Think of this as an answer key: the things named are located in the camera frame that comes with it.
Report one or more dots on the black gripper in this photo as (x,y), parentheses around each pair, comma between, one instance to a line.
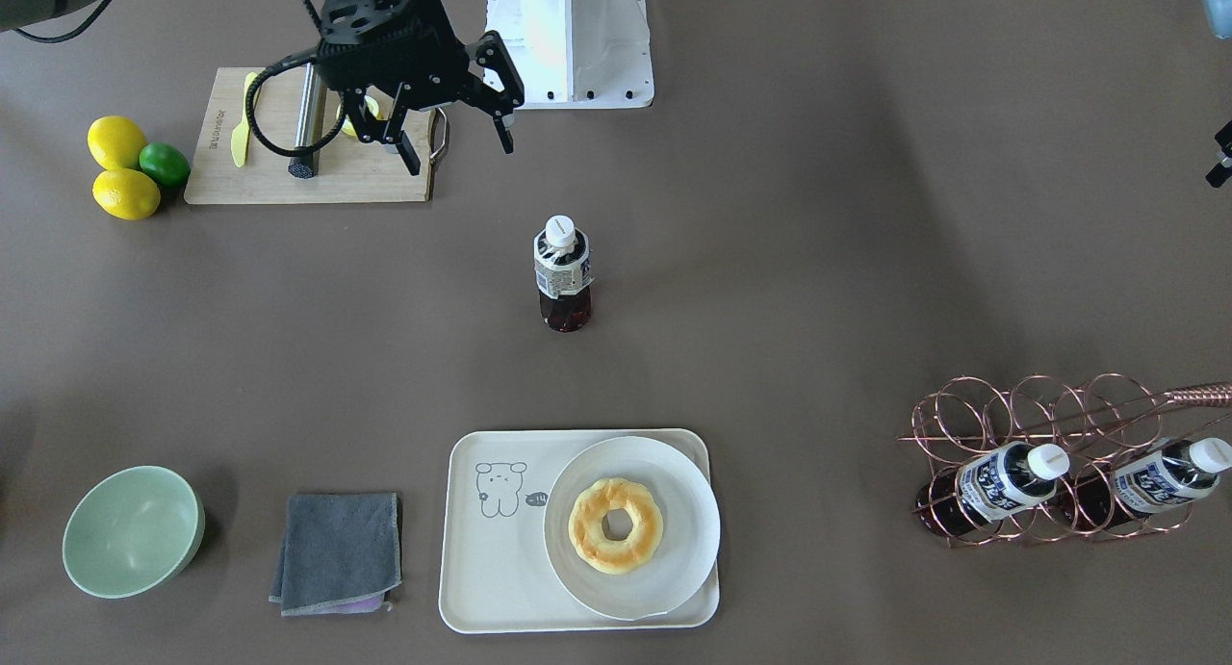
(445,51)

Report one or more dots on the copper wire bottle rack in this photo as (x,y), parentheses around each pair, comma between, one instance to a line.
(1109,421)

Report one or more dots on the tea bottle with white cap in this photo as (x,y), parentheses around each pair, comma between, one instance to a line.
(563,274)

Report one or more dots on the grey folded cloth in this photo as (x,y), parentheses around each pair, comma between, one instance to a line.
(339,554)

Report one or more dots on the yellow glazed donut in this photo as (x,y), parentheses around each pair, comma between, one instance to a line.
(602,553)

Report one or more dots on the yellow plastic knife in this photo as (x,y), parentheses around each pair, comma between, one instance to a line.
(240,134)

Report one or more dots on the yellow lemon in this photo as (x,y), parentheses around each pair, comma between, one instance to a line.
(126,193)
(116,142)

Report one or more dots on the white plate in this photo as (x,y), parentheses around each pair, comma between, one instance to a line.
(687,552)

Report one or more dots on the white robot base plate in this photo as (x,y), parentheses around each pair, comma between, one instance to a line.
(578,54)

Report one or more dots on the half lemon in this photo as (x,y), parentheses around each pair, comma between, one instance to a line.
(373,109)

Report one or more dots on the steel muddler black tip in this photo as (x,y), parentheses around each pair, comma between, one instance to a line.
(309,124)

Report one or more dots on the green bowl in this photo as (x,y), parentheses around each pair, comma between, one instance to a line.
(132,532)

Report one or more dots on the green lime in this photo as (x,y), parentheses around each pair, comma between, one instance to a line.
(165,164)

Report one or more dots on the wooden cutting board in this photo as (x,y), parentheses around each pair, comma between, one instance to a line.
(347,170)

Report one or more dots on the tea bottle in rack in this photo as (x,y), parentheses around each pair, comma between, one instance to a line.
(991,488)
(1170,477)

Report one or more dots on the beige tray with bunny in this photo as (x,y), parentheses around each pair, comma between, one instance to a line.
(496,575)

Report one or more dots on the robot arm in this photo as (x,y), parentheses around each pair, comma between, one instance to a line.
(309,57)

